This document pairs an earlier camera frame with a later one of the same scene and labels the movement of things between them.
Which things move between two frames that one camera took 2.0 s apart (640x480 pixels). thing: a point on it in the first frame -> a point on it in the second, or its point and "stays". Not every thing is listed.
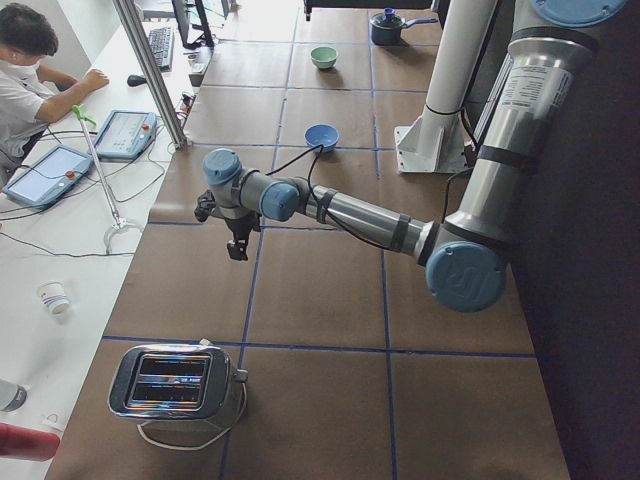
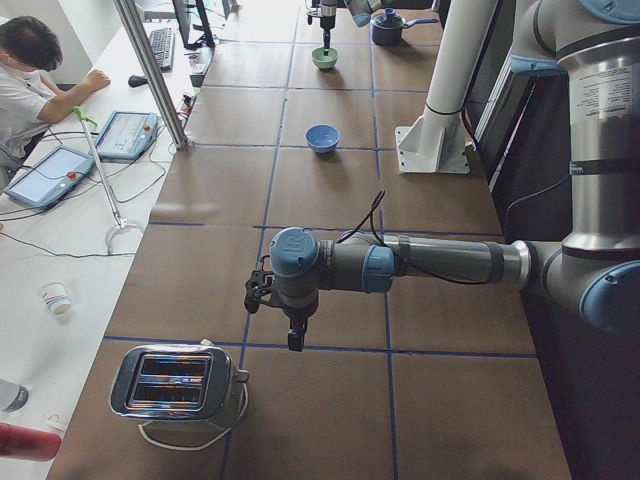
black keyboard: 162,43 stays
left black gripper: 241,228 -> 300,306
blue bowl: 321,134 stays
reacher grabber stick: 119,222 stays
